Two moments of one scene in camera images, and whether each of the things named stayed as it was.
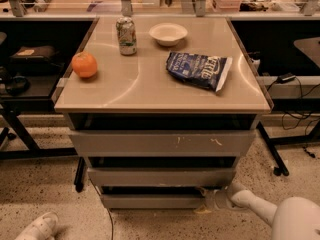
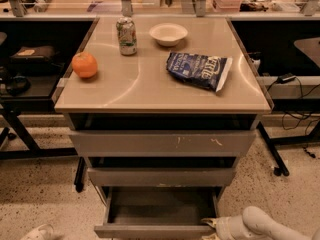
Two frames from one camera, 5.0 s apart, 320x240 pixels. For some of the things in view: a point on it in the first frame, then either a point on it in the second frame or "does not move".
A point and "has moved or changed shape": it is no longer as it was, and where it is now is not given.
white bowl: [168, 33] does not move
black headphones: [19, 86] does not move
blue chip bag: [203, 70] does not move
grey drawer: [161, 176] does not move
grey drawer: [153, 201] has moved or changed shape
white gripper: [213, 199] to [224, 226]
